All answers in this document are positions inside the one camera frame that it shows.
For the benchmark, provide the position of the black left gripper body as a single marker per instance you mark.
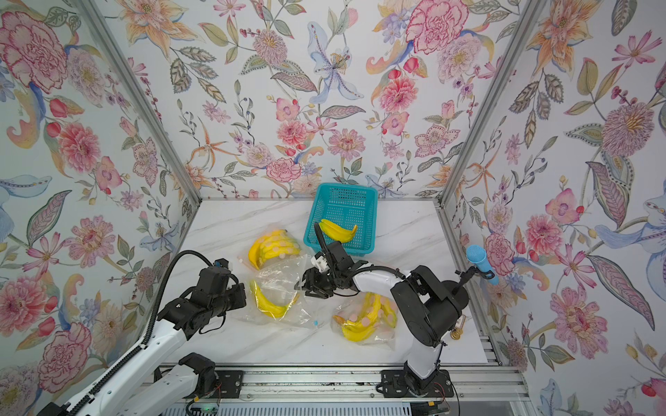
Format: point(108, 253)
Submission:
point(235, 297)

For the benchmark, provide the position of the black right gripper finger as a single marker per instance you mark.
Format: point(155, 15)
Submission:
point(318, 292)
point(313, 277)

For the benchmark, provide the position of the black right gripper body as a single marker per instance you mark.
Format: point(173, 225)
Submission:
point(326, 281)

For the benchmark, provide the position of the yellow banana bunch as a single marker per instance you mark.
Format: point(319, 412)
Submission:
point(277, 244)
point(336, 232)

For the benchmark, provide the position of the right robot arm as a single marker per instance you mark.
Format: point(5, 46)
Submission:
point(429, 307)

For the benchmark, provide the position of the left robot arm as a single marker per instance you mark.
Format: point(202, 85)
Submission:
point(119, 390)

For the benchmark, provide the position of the yellow banana in clear bag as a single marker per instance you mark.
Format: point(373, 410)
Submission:
point(267, 307)

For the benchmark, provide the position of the teal plastic basket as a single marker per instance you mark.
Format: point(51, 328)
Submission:
point(347, 206)

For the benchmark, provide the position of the blue microphone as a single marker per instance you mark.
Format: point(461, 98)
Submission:
point(477, 256)

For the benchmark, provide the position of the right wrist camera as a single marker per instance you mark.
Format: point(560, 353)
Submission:
point(320, 263)

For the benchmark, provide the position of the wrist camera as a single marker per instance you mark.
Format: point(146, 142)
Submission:
point(222, 263)
point(320, 263)

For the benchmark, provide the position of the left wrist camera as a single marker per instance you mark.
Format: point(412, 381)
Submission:
point(222, 263)

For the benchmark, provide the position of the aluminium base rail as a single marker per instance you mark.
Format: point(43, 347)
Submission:
point(365, 390)

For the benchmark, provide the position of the aluminium corner post left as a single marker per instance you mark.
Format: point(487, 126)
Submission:
point(92, 16)

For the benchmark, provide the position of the aluminium corner post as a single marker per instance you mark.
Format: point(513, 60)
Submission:
point(92, 16)
point(525, 24)

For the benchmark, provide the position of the aluminium corner post right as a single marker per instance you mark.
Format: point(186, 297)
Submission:
point(525, 24)

